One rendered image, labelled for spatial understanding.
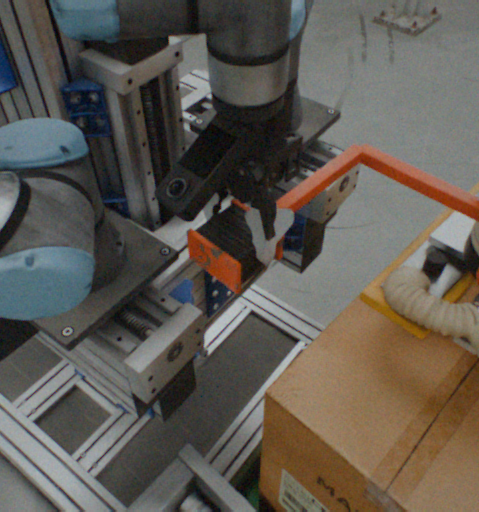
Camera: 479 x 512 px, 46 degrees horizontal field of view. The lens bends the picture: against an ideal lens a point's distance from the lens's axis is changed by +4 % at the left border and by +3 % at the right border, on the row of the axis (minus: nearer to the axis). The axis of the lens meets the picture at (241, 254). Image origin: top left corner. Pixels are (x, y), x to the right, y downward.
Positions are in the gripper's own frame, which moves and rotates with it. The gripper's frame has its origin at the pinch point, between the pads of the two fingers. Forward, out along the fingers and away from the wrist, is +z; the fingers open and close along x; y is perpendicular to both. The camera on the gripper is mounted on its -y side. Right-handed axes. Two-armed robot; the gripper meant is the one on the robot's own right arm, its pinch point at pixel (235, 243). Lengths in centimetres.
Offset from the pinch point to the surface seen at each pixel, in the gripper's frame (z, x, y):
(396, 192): 119, 48, 155
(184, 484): 59, 3, -12
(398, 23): 116, 134, 286
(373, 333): 24.3, -13.4, 17.3
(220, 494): 58, -4, -9
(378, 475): 24.3, -25.9, -0.8
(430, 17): 115, 123, 303
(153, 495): 59, 6, -17
